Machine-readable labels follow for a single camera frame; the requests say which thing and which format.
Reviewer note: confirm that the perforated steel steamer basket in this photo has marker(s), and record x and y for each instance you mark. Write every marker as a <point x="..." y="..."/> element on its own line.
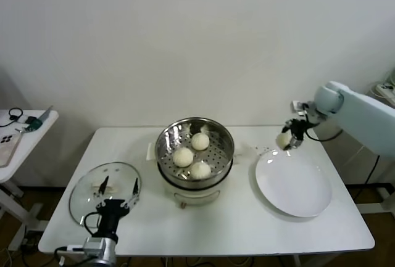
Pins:
<point x="216" y="156"/>

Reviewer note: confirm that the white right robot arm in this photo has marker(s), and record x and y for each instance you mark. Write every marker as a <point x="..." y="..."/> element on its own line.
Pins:
<point x="355" y="109"/>

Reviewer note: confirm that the white round plate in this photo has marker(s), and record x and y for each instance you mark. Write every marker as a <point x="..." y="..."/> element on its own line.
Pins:
<point x="290" y="183"/>

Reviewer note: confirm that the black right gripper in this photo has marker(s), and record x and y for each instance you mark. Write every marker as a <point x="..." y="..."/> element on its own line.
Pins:
<point x="300" y="131"/>

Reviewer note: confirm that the white steamed baozi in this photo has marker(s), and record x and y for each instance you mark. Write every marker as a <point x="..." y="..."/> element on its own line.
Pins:
<point x="200" y="142"/>
<point x="200" y="170"/>
<point x="183" y="157"/>
<point x="283" y="140"/>

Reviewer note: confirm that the phone in clear case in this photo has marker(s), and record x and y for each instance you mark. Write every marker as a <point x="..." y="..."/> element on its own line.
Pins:
<point x="7" y="148"/>

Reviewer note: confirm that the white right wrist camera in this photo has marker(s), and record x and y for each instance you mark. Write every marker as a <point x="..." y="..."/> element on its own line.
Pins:
<point x="300" y="108"/>

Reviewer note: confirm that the white main table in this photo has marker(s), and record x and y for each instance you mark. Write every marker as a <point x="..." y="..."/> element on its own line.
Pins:
<point x="216" y="233"/>

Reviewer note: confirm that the white side table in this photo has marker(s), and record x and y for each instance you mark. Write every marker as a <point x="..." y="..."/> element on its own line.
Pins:
<point x="31" y="143"/>

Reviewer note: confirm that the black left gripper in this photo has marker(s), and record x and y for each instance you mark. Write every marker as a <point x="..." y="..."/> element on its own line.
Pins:
<point x="109" y="217"/>

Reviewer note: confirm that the white electric cooker base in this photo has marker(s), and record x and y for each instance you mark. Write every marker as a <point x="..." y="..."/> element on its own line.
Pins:
<point x="197" y="196"/>

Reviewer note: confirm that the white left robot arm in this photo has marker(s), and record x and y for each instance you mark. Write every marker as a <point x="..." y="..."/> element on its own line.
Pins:
<point x="98" y="250"/>

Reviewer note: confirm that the white power strip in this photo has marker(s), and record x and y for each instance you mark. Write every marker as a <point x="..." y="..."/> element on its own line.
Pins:
<point x="385" y="88"/>

